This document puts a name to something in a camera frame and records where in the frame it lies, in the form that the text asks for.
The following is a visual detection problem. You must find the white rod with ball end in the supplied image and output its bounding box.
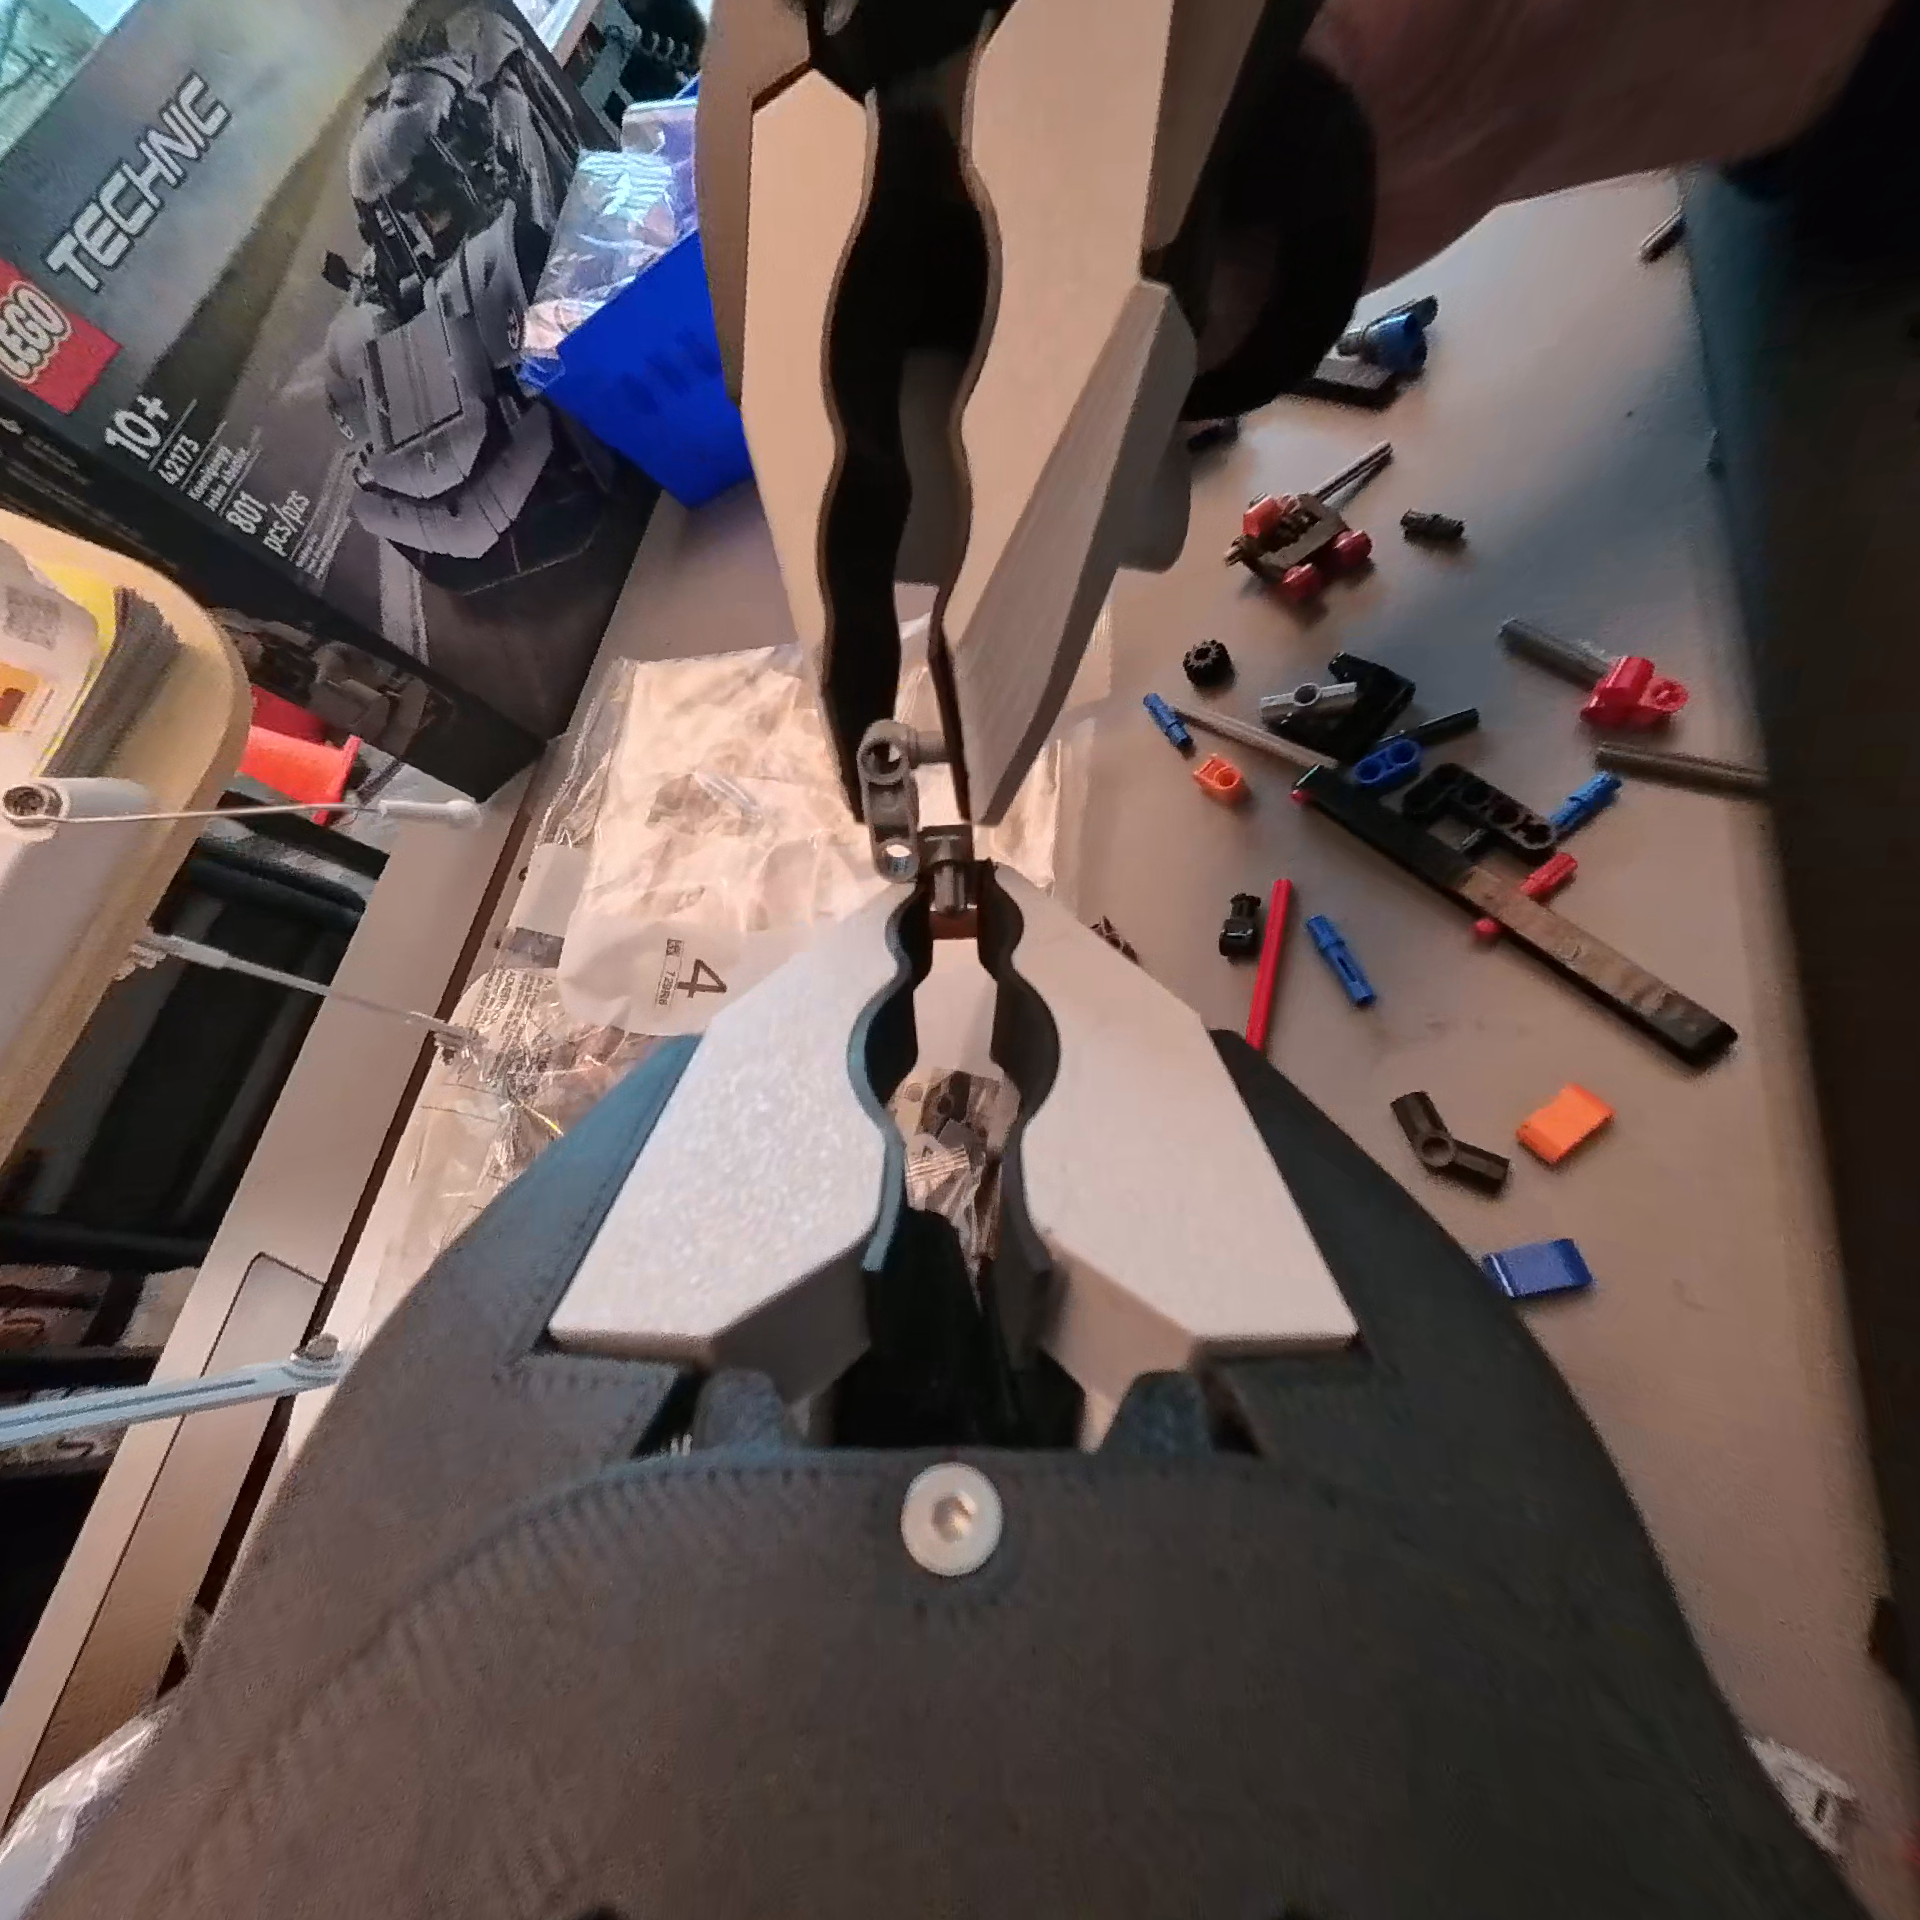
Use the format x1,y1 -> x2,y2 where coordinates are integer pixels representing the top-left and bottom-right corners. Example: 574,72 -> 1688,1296
0,781 -> 490,834

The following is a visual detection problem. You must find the long black lego beam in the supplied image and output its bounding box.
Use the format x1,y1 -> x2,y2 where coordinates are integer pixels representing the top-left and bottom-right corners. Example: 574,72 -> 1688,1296
1292,762 -> 1741,1070

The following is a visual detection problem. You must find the red lego axle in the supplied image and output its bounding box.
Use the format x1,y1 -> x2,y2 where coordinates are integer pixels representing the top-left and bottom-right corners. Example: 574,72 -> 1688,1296
1244,877 -> 1297,1053

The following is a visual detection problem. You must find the clear lego parts bag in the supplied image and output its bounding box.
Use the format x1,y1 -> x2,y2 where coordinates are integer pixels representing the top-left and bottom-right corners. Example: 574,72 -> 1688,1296
435,884 -> 918,1249
533,644 -> 1082,962

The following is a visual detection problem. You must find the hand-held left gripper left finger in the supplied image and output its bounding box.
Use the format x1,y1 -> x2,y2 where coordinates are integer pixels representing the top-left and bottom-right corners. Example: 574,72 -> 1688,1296
546,883 -> 924,1417

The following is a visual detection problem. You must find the orange plastic part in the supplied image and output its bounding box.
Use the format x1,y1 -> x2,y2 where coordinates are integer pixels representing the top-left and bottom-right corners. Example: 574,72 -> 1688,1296
240,722 -> 362,825

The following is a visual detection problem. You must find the black angled lego connector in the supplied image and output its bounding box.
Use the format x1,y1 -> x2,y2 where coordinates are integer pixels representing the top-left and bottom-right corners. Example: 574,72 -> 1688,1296
1389,1090 -> 1513,1198

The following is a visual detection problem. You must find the black and grey lego block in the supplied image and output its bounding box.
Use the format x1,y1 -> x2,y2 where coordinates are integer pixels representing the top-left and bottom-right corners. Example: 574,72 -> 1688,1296
1257,652 -> 1417,756

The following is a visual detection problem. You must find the long grey lego axle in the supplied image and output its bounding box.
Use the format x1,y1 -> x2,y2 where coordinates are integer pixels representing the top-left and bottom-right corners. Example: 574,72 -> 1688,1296
1171,704 -> 1309,774

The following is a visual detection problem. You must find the black angled lego beam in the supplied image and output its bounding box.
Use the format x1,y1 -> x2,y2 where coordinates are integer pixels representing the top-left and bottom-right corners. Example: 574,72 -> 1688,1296
1402,762 -> 1558,854

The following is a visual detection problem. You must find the person's right hand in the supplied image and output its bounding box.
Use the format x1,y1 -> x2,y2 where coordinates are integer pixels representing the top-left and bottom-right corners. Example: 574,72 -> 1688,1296
1305,0 -> 1920,289

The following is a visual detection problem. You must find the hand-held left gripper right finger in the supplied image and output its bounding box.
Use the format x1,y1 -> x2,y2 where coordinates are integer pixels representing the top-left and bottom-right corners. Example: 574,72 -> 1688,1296
979,871 -> 1360,1447

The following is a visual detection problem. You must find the dark grey lego axle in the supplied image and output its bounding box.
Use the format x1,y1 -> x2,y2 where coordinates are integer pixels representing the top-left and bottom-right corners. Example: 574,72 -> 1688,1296
1595,742 -> 1771,794
1500,619 -> 1614,684

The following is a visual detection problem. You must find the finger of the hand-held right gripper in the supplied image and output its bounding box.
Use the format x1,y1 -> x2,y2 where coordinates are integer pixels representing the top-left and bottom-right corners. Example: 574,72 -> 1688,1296
930,0 -> 1284,825
694,0 -> 906,825

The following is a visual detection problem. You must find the red lego axle connector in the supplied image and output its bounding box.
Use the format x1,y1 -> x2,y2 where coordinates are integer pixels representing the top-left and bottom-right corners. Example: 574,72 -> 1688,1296
1578,652 -> 1690,732

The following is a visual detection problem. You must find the blue plastic bin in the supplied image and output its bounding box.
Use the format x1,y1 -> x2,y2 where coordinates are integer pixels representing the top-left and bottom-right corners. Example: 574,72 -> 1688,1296
517,96 -> 761,513

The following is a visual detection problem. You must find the dark lego set box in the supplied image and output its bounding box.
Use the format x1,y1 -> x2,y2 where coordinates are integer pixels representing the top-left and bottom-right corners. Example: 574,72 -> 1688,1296
0,0 -> 662,805

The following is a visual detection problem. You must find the orange lego tile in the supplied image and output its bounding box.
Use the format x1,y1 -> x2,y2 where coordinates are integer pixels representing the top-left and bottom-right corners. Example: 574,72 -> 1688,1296
1514,1082 -> 1619,1165

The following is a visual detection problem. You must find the blue lego tile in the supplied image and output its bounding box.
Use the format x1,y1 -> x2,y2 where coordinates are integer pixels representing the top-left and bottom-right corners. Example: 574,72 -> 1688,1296
1481,1236 -> 1597,1300

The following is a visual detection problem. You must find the small grey Lego assembly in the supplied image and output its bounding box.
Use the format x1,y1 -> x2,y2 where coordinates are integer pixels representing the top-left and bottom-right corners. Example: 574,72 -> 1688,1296
855,717 -> 962,881

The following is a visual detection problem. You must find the dark perforated panel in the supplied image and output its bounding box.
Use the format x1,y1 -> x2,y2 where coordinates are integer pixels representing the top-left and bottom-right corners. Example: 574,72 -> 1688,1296
1680,164 -> 1920,1652

